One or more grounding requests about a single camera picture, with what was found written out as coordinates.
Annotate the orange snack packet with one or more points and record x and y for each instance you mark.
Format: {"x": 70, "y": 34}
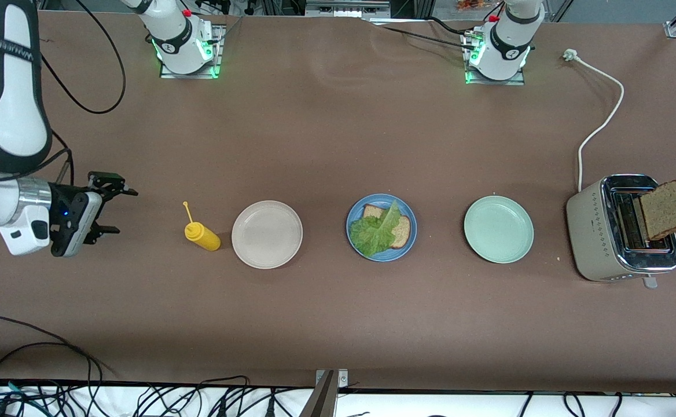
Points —
{"x": 474, "y": 4}

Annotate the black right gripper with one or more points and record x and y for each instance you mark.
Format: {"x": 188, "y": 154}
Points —
{"x": 63, "y": 204}

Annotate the grey power strip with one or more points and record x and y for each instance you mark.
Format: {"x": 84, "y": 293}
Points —
{"x": 346, "y": 8}

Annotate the green lettuce leaf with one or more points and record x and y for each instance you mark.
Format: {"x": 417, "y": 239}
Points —
{"x": 375, "y": 231}

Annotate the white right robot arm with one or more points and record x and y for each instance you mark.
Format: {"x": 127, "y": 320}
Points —
{"x": 8, "y": 87}

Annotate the dark camera stand pole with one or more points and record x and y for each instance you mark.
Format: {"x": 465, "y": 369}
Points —
{"x": 320, "y": 399}

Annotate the brown toasted bread slice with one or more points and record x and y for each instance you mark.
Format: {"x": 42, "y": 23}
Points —
{"x": 665, "y": 211}
{"x": 401, "y": 231}

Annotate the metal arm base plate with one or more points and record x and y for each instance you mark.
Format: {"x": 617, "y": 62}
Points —
{"x": 514, "y": 81}
{"x": 217, "y": 58}

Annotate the small aluminium edge bracket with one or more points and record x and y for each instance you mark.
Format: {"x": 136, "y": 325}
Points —
{"x": 342, "y": 377}

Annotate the beige plate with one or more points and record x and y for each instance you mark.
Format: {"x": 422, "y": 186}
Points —
{"x": 267, "y": 234}

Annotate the blue plate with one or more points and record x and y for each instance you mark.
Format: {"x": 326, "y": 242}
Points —
{"x": 383, "y": 256}

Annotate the beige and chrome toaster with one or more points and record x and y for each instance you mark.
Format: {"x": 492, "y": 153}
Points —
{"x": 590, "y": 231}

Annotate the light green plate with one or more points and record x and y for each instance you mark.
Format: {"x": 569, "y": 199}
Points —
{"x": 499, "y": 229}

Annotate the yellow squeeze sauce bottle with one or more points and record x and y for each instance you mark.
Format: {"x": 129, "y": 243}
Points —
{"x": 205, "y": 236}

